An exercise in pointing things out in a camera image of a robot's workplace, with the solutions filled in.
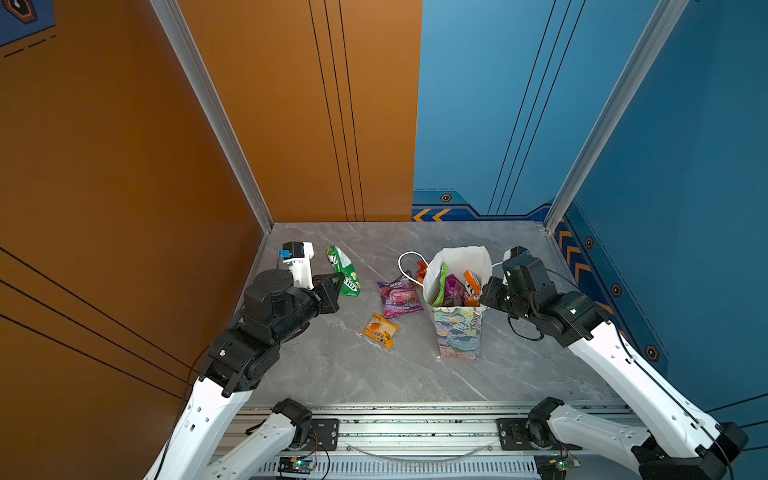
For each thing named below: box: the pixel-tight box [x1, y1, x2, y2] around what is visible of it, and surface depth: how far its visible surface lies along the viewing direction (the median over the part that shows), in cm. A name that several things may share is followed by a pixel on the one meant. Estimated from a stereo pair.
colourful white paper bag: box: [422, 246, 493, 360], surface depth 77 cm
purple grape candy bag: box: [444, 274, 470, 307], surface depth 89 cm
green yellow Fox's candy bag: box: [326, 246, 361, 297], surface depth 63 cm
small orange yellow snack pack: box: [361, 313, 401, 349], surface depth 92 cm
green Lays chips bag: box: [432, 262, 447, 307], surface depth 82 cm
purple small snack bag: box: [378, 270, 424, 319], surface depth 96 cm
